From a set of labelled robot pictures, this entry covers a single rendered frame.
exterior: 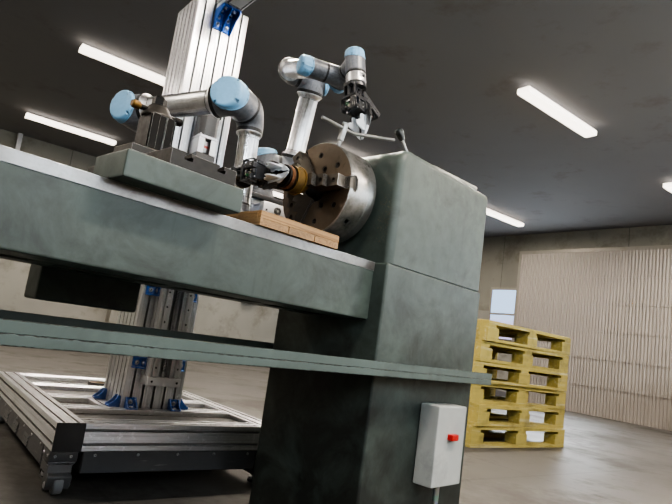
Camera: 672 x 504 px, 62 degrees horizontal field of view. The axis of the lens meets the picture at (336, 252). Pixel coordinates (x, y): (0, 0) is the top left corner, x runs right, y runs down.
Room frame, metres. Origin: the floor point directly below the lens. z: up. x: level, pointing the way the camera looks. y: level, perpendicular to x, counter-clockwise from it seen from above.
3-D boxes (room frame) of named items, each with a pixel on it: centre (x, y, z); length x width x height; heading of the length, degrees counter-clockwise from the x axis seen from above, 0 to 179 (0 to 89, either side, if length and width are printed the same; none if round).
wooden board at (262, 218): (1.65, 0.23, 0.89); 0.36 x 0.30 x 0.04; 46
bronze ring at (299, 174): (1.72, 0.16, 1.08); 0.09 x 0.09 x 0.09; 48
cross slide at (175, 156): (1.41, 0.48, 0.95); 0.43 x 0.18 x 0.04; 46
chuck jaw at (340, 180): (1.71, 0.05, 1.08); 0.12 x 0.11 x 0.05; 46
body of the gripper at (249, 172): (1.74, 0.30, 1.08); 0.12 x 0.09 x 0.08; 45
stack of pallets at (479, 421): (4.81, -1.36, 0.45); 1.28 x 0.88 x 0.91; 128
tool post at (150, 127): (1.45, 0.52, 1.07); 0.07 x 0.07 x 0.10; 46
